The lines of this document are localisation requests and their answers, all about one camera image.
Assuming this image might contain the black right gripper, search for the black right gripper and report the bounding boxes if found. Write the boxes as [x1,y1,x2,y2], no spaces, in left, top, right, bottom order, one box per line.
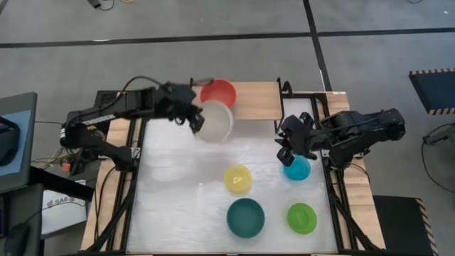
[275,112,323,167]

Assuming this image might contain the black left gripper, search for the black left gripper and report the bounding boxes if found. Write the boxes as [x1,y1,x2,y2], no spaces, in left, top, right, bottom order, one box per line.
[154,82,206,134]

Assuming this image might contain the small cyan translucent bowl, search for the small cyan translucent bowl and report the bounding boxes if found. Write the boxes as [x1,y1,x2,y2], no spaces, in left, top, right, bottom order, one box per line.
[283,154,311,181]

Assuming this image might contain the large white bowl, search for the large white bowl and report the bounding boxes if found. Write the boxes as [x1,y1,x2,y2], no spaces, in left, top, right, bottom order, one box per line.
[194,100,235,144]

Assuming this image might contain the large coral red bowl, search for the large coral red bowl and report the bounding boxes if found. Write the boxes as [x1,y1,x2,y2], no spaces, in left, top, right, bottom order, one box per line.
[199,78,238,110]

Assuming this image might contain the small green translucent bowl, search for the small green translucent bowl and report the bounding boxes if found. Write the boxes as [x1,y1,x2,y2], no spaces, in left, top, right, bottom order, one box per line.
[287,202,318,235]

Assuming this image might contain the small yellow translucent bowl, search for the small yellow translucent bowl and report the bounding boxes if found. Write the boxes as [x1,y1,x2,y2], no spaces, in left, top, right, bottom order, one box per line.
[223,164,253,195]

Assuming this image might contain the large teal bowl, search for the large teal bowl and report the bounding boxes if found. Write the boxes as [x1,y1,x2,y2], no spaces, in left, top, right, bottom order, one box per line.
[226,198,266,239]

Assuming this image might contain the black perforated box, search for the black perforated box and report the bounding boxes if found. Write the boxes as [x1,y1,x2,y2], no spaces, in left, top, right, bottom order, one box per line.
[95,90,120,108]

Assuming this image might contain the black hazard-striped platform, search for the black hazard-striped platform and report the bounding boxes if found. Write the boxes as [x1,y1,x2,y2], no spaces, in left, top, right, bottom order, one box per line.
[372,194,440,256]

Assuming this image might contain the grey metal stand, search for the grey metal stand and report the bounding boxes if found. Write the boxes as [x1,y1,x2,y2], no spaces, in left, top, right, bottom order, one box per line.
[422,124,455,146]

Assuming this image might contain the black beam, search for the black beam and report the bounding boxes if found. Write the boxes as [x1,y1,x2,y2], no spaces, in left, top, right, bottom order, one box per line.
[30,166,95,202]

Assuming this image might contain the dark hazard-striped mat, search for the dark hazard-striped mat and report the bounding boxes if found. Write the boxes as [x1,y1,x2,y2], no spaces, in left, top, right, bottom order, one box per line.
[408,68,455,117]

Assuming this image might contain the white labelled box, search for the white labelled box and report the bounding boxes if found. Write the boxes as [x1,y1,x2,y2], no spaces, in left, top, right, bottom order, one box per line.
[41,179,89,239]

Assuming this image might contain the grey side table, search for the grey side table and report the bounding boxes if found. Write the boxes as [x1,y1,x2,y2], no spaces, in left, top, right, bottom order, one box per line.
[0,91,38,195]

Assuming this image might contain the black headset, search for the black headset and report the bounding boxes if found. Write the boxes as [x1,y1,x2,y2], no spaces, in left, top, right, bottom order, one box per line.
[0,117,21,167]

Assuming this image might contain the black computer mouse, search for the black computer mouse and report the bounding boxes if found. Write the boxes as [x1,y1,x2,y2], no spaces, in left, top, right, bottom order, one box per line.
[3,222,32,256]

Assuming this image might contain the black aluminium table frame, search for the black aluminium table frame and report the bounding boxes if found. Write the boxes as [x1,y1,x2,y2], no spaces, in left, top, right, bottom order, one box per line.
[80,88,387,256]

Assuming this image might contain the wooden shelf with black frame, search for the wooden shelf with black frame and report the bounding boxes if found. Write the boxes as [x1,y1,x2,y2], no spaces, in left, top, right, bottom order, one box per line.
[188,77,285,135]

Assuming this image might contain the tangled power cables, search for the tangled power cables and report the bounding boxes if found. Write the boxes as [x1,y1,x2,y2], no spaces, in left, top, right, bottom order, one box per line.
[32,120,90,174]

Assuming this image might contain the black power adapter with cable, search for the black power adapter with cable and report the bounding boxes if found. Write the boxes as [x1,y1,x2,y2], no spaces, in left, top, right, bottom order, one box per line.
[87,0,114,11]

